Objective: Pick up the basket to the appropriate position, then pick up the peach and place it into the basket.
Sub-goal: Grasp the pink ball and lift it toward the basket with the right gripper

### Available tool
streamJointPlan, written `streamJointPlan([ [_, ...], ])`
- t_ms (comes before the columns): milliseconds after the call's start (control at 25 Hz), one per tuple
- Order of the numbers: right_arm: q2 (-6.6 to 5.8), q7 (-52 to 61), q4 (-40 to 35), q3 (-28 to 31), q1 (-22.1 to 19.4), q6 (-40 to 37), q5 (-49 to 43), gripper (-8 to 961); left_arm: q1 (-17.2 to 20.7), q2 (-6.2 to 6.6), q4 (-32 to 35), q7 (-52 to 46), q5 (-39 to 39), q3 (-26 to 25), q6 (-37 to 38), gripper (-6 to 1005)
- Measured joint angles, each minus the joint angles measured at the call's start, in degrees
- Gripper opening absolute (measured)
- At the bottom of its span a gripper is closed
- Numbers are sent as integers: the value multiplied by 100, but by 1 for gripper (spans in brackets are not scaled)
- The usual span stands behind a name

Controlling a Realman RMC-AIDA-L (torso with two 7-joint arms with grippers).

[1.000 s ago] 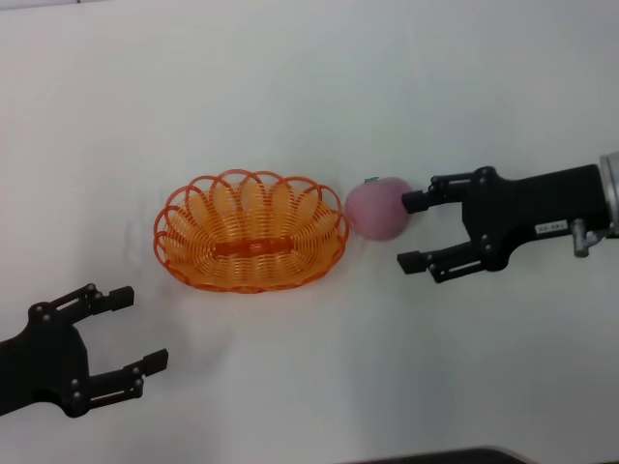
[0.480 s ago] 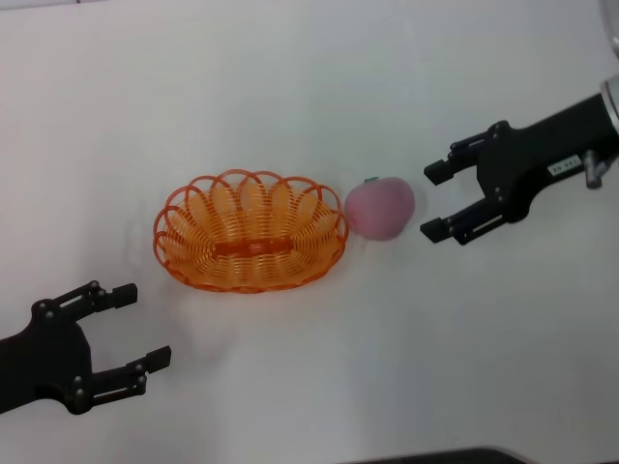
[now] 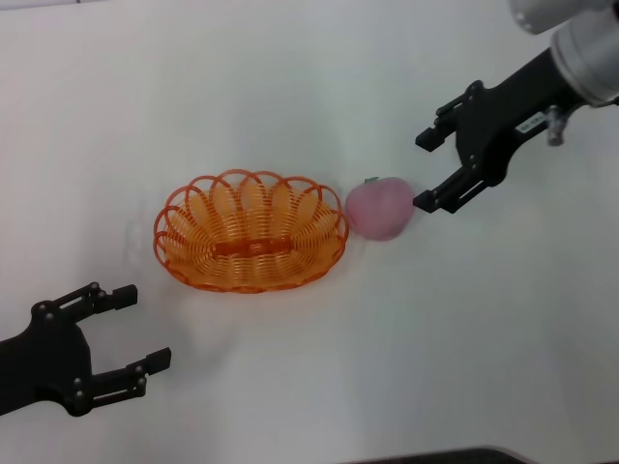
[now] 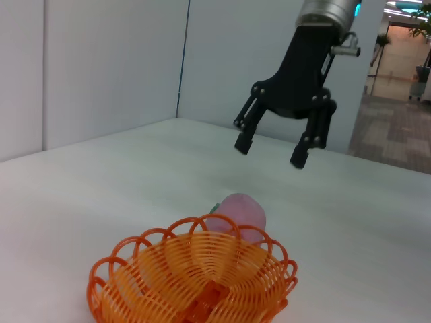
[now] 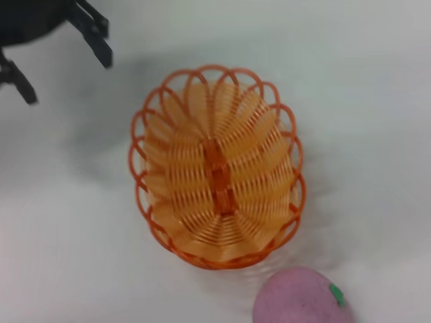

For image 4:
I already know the glowing ceiling light fixture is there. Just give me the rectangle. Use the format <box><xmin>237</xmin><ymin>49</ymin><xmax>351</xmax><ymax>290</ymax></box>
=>
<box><xmin>385</xmin><ymin>0</ymin><xmax>424</xmax><ymax>15</ymax></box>

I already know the silver cable connector plug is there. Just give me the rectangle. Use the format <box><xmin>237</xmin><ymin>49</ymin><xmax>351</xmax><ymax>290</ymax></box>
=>
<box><xmin>329</xmin><ymin>32</ymin><xmax>361</xmax><ymax>58</ymax></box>

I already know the pink plush peach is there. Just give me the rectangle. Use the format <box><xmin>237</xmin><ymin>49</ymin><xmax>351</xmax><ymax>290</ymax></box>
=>
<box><xmin>205</xmin><ymin>192</ymin><xmax>267</xmax><ymax>248</ymax></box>

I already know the orange plastic wire basket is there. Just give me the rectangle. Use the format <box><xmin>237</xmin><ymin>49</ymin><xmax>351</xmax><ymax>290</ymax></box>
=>
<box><xmin>86</xmin><ymin>214</ymin><xmax>299</xmax><ymax>323</ymax></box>

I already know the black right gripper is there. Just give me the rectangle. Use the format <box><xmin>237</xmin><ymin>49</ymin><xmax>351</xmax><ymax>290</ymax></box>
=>
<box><xmin>234</xmin><ymin>24</ymin><xmax>341</xmax><ymax>169</ymax></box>

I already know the green leafy potted plant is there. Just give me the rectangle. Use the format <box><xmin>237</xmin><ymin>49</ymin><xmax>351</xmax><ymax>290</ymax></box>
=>
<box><xmin>408</xmin><ymin>2</ymin><xmax>431</xmax><ymax>38</ymax></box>

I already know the grey planter pot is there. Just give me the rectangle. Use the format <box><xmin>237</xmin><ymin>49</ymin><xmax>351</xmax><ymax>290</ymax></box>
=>
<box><xmin>409</xmin><ymin>64</ymin><xmax>431</xmax><ymax>101</ymax></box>

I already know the small green plant on stand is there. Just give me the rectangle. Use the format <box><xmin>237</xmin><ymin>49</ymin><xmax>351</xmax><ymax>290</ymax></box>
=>
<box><xmin>370</xmin><ymin>32</ymin><xmax>391</xmax><ymax>68</ymax></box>

